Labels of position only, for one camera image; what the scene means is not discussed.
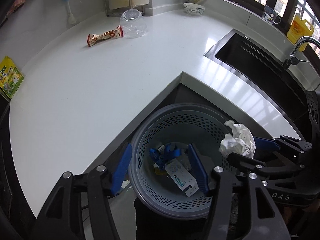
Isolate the white toothpaste box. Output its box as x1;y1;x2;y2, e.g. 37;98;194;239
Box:
165;159;199;197

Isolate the printed paper ball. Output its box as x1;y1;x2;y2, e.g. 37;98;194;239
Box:
219;120;256;159

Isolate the blue plastic handle piece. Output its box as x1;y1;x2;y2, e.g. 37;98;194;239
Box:
149;143;182;170

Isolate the red white snack wrapper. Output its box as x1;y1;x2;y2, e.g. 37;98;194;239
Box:
87;25;123;47

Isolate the clear plastic cup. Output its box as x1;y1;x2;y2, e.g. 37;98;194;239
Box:
120;9;147;38

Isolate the grey perforated trash bin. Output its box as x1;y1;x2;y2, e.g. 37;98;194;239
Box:
129;103;236;219

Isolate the black kitchen sink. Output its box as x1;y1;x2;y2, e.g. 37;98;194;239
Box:
204;29;312;142

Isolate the chrome faucet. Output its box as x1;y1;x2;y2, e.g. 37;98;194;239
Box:
282;36;320;71

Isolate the yellow oil bottle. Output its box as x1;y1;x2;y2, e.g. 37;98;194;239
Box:
287;13;314;44

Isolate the glass mug with print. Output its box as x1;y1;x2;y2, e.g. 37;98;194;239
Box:
262;5;281;24

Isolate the yellow green detergent pouch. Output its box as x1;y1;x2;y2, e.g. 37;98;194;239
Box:
0;56;24;100

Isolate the metal cutting board rack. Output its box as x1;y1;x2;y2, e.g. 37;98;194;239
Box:
103;0;145;17

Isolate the blue white bottle brush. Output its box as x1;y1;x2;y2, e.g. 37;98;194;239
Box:
64;0;77;25

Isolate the white patterned ceramic bowl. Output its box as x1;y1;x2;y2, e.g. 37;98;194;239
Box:
183;2;206;16

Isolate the pink wavy sponge cloth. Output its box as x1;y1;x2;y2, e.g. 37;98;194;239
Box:
7;0;26;17

